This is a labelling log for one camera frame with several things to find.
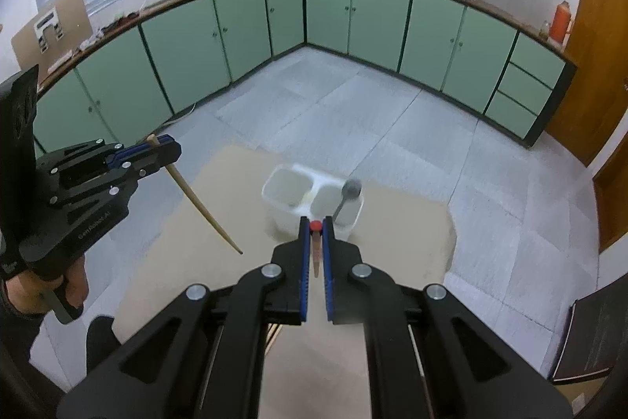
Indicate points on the person's left hand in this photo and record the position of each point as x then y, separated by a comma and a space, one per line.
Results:
29, 289

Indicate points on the green base cabinets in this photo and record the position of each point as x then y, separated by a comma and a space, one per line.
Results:
343, 21

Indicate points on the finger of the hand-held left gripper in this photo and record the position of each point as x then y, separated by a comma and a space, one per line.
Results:
122, 177
142, 150

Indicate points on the white two-compartment utensil holder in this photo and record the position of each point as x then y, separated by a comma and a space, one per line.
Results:
289, 203

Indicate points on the plain wooden chopstick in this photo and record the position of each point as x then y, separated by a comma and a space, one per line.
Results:
196, 203

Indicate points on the metal spoon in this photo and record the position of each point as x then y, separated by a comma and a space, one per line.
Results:
350, 189

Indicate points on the small glass jar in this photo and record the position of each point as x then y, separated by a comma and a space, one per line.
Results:
545, 28

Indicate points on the person's left forearm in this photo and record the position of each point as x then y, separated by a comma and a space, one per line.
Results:
14, 330

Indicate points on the orange thermos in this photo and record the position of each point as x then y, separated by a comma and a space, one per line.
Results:
561, 22

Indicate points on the brown cardboard box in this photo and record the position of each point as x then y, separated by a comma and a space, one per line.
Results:
571, 395

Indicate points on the black panel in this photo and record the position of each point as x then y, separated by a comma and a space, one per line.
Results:
593, 330

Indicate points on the red-tipped wooden chopstick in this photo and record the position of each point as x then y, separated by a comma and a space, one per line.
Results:
316, 247

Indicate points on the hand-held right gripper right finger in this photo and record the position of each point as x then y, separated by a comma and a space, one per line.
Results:
328, 262

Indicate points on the brown cardboard sheet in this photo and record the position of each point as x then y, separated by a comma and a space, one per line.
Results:
59, 31

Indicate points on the wooden door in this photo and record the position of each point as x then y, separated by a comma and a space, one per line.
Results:
613, 198
596, 55

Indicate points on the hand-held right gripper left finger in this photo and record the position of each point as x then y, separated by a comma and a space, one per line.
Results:
304, 262

